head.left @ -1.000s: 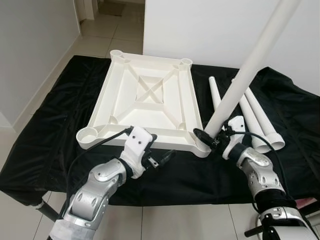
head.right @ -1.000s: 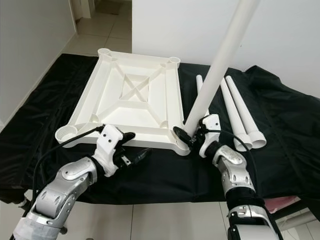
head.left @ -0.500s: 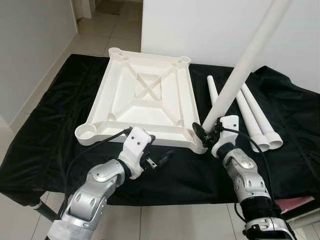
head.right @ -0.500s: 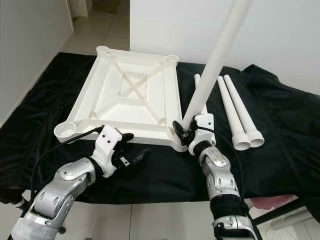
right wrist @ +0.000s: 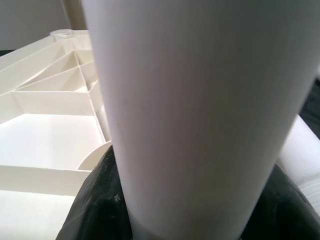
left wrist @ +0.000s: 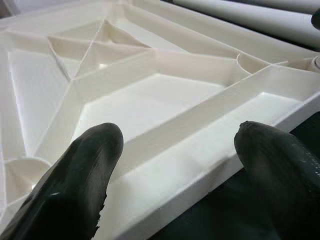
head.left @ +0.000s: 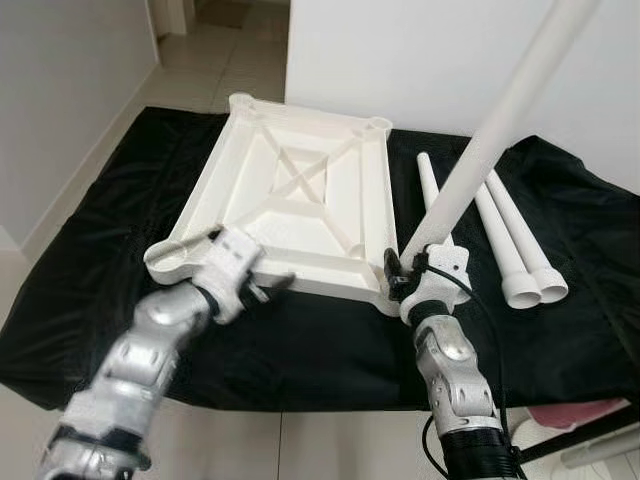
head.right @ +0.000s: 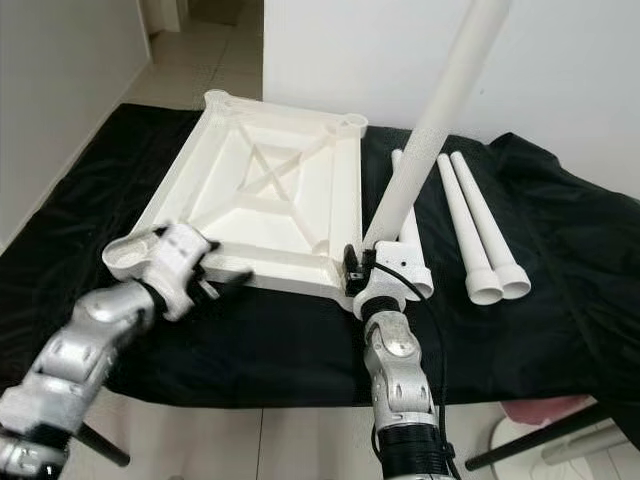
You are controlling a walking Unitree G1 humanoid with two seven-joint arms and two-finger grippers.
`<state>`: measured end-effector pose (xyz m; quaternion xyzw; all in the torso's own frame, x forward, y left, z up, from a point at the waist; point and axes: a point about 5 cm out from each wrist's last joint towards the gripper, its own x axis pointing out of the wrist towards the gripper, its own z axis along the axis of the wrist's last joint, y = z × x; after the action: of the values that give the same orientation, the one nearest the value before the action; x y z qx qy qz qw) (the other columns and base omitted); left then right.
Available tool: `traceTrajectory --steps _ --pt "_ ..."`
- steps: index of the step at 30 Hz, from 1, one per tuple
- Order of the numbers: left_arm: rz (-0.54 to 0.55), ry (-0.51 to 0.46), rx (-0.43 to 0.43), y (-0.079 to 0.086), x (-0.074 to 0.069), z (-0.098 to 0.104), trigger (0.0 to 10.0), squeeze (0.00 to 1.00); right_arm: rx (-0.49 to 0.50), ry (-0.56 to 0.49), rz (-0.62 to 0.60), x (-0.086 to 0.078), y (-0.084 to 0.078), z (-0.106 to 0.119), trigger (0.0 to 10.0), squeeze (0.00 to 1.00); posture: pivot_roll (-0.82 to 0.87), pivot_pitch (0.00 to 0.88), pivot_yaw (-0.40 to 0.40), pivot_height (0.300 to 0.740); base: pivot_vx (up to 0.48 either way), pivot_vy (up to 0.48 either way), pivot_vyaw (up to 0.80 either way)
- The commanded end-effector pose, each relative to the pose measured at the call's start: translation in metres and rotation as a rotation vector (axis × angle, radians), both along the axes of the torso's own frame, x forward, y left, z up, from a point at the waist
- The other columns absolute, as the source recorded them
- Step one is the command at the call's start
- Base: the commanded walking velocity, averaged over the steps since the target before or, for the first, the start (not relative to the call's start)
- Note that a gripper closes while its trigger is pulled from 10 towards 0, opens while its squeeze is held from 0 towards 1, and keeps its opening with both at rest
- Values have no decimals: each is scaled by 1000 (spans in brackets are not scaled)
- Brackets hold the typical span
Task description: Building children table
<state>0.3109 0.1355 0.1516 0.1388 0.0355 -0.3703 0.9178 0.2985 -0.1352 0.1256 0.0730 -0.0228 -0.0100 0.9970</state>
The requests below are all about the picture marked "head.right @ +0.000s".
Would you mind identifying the white plastic table top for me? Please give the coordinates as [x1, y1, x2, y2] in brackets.
[102, 89, 371, 301]

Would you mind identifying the black cloth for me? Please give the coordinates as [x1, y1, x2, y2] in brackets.
[0, 100, 640, 409]

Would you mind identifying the black stand leg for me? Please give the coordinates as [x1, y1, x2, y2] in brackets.
[75, 423, 133, 469]

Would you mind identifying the pink cushion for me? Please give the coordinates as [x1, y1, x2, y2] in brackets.
[500, 393, 596, 426]

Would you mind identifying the black pole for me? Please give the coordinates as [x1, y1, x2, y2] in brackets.
[465, 400, 640, 471]

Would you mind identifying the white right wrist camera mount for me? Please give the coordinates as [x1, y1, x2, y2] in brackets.
[360, 240, 432, 319]

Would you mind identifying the white door frame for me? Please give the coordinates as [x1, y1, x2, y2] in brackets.
[140, 0, 187, 33]

